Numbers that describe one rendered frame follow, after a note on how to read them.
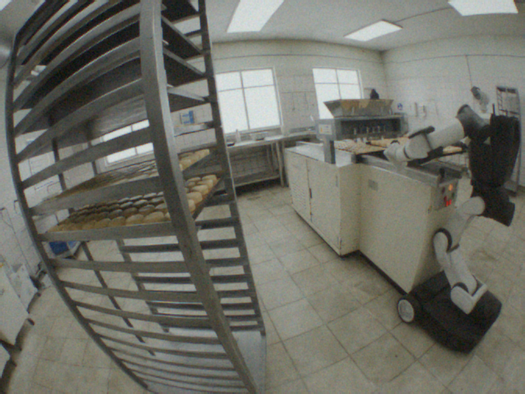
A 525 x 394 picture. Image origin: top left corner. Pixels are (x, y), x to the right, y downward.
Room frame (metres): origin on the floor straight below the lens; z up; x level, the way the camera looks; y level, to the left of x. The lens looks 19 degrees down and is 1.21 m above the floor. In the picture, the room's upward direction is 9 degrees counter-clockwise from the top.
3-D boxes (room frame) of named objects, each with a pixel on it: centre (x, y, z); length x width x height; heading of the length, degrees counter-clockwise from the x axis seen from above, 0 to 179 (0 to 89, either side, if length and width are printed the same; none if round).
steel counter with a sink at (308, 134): (4.22, -0.36, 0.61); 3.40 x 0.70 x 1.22; 104
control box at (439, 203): (0.86, -1.03, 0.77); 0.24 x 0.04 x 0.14; 99
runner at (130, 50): (0.41, 0.45, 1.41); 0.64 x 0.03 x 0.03; 86
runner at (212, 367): (0.41, 0.45, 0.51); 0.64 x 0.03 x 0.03; 86
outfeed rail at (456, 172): (1.85, -1.01, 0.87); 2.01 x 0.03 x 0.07; 9
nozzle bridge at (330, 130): (1.72, -0.89, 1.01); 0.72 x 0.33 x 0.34; 99
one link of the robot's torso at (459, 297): (0.50, -1.08, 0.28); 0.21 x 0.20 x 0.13; 9
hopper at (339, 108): (1.72, -0.89, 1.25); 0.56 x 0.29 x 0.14; 99
